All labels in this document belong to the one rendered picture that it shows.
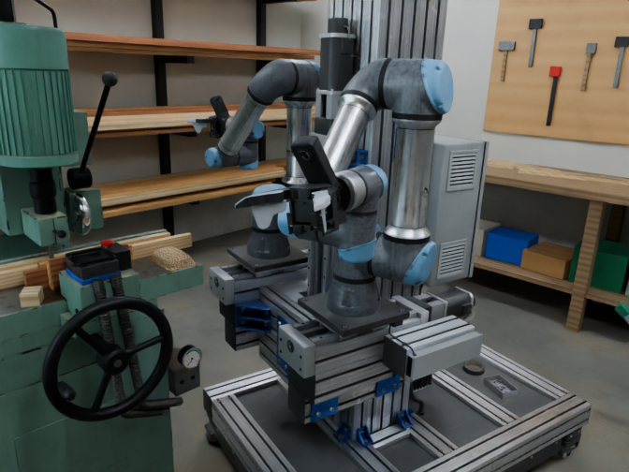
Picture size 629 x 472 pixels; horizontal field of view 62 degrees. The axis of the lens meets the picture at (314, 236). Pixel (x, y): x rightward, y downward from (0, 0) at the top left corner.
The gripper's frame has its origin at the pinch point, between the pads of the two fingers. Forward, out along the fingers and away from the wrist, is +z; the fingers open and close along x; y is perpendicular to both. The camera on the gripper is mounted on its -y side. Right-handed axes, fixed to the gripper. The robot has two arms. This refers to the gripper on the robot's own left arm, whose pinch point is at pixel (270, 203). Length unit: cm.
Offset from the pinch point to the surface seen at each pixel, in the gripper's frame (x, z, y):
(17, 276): 82, -2, 20
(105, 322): 54, -5, 30
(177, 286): 59, -31, 30
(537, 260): 7, -278, 91
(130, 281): 53, -12, 22
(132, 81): 268, -203, -44
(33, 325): 68, 4, 29
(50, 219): 74, -8, 7
